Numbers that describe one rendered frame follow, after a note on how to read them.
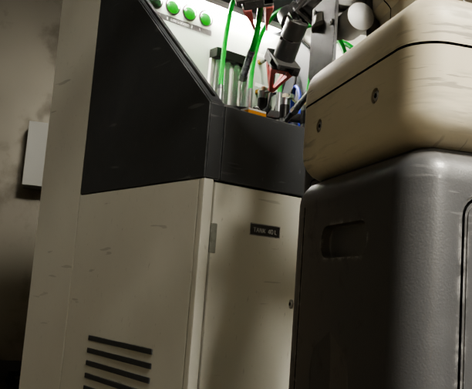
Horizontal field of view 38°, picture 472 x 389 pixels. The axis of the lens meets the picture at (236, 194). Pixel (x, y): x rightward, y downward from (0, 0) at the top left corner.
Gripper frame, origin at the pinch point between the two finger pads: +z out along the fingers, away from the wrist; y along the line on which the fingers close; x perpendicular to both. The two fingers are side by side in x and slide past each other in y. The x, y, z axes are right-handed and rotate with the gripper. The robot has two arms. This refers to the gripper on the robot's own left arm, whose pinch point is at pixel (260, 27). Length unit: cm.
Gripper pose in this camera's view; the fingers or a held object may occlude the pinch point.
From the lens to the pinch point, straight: 173.9
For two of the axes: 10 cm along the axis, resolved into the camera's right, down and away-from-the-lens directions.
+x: 0.8, 6.2, -7.8
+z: 1.4, 7.7, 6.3
